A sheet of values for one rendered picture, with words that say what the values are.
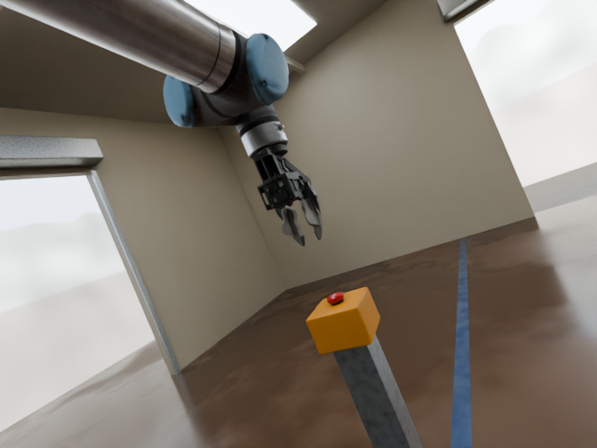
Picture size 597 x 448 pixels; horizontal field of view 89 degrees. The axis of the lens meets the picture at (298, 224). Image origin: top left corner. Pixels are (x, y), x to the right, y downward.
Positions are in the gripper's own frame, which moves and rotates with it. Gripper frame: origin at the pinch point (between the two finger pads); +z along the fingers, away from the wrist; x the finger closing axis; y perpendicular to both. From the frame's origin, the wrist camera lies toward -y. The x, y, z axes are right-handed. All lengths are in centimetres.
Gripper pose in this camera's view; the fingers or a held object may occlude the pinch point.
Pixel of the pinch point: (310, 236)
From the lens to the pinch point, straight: 66.7
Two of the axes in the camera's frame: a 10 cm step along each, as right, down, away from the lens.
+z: 4.0, 9.2, 0.1
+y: -3.8, 1.7, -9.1
